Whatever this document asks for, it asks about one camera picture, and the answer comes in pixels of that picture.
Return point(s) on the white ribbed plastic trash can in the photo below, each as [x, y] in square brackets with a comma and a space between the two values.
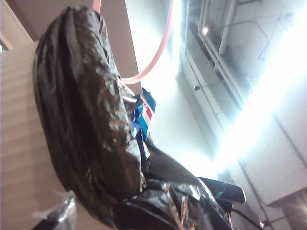
[16, 119]

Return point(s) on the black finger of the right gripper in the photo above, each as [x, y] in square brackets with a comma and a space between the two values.
[227, 191]

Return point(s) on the white ceiling pipe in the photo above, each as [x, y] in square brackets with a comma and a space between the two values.
[227, 24]

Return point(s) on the black garbage bag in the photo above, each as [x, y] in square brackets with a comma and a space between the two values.
[79, 107]

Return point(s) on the blue snack bag white print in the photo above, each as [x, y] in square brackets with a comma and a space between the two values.
[147, 115]

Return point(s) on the bright ceiling light strip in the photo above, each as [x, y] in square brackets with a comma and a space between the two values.
[263, 95]

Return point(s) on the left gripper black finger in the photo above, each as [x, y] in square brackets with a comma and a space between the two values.
[62, 215]

